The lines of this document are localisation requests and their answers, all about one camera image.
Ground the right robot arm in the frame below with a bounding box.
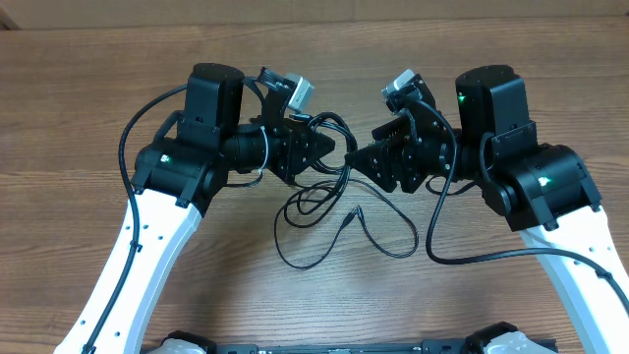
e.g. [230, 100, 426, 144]
[346, 65, 628, 353]

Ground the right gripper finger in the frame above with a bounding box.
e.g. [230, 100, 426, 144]
[345, 142, 397, 193]
[372, 116, 411, 142]

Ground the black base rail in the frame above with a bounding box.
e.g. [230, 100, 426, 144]
[142, 322, 559, 354]

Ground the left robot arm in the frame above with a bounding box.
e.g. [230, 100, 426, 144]
[55, 63, 335, 353]

